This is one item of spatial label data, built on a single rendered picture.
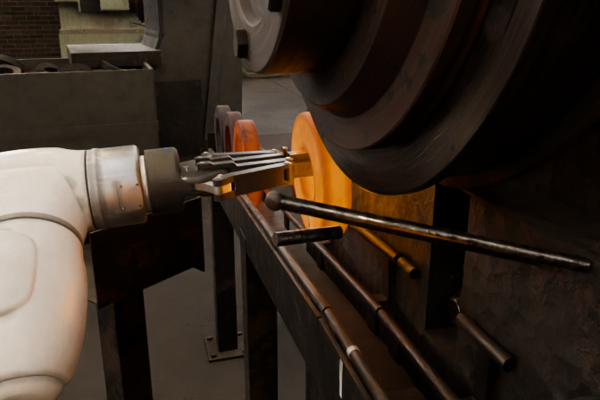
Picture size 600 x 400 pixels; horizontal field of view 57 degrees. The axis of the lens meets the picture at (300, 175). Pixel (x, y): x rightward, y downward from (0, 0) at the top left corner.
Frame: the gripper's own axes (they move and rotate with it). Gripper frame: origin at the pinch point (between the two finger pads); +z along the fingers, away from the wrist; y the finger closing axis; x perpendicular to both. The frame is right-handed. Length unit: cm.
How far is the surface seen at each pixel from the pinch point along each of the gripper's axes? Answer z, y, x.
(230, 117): 0, -67, -7
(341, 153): -2.9, 17.3, 5.7
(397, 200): 6.5, 9.2, -2.9
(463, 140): -2.8, 36.7, 11.2
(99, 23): -77, -922, -1
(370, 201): 6.4, 1.4, -5.6
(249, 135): 0.0, -45.7, -6.5
